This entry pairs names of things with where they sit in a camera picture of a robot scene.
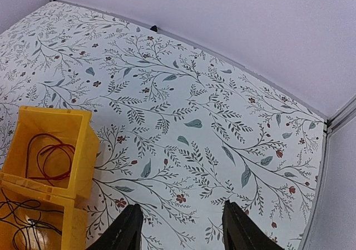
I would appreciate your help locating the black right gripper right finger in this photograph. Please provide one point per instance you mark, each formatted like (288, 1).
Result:
(240, 232)

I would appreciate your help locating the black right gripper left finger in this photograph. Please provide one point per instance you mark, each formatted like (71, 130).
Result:
(125, 232)

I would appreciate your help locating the yellow three-compartment bin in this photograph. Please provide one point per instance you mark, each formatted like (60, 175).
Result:
(51, 158)

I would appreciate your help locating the floral table mat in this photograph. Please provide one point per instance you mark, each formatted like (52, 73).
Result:
(180, 131)

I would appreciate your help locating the right aluminium frame post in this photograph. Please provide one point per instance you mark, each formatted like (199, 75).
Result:
(341, 117)

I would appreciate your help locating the small black wall clip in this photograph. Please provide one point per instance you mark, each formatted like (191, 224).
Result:
(154, 28)

